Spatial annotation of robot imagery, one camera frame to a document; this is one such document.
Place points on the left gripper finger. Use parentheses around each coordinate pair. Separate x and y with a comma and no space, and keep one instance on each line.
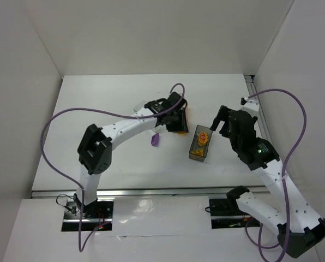
(184,111)
(177,128)

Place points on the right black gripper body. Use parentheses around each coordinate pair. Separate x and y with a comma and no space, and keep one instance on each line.
(225,120)

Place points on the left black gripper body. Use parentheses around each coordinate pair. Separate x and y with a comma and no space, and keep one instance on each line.
(177,126)

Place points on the purple rounded lego brick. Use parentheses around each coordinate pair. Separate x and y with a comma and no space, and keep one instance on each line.
(155,140)

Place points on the yellow butterfly lego brick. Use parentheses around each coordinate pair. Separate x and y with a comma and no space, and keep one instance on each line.
(202,139)

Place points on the yellow curved lego brick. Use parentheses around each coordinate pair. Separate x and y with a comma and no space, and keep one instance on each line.
(199,152)

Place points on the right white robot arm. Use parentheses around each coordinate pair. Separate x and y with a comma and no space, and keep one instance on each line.
(297,226)

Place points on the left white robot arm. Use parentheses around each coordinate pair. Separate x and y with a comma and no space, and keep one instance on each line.
(96,147)

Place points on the orange translucent container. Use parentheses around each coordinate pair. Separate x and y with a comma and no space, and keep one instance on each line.
(188,115)

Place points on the dark grey translucent container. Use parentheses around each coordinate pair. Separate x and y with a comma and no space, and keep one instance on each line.
(195,146)

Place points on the clear plastic container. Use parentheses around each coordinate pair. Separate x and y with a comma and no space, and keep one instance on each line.
(139,106)

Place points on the right aluminium rail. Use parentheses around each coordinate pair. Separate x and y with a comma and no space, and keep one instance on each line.
(249,80)

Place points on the aluminium rail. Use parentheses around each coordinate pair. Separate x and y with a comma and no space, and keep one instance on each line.
(112,193)
(249,80)

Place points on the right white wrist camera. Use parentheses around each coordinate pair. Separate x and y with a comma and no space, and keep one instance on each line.
(251,106)

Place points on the front aluminium rail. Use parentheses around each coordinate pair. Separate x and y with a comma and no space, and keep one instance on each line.
(112,193)

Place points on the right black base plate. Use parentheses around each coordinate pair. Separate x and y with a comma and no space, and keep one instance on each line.
(224,215)

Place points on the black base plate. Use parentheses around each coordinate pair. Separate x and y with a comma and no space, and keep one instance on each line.
(224,215)
(102,214)

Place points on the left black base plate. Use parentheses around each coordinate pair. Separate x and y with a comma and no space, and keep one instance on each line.
(102,214)

